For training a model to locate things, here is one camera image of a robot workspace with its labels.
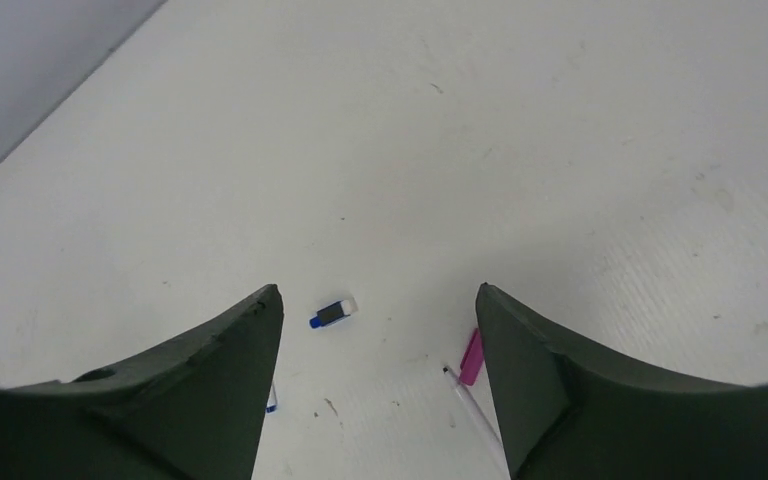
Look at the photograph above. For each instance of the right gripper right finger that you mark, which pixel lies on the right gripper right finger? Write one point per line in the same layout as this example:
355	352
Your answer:
569	407

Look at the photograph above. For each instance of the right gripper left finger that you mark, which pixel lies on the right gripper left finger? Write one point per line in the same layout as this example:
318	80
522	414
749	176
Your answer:
191	407

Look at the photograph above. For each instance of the white pen with magenta cap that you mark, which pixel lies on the white pen with magenta cap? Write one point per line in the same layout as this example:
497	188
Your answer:
462	380

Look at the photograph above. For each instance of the white blue-tip pen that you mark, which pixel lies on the white blue-tip pen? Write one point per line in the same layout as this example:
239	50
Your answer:
272	401

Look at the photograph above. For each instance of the blue grey pen cap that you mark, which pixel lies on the blue grey pen cap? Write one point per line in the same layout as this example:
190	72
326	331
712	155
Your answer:
333	313

